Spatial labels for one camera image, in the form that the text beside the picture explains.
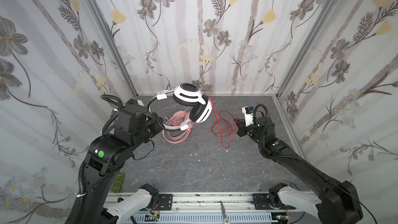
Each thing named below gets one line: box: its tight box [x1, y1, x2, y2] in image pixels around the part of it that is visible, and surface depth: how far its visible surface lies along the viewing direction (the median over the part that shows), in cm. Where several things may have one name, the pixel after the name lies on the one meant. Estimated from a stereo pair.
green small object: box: [111, 172, 126, 193], surface depth 80 cm
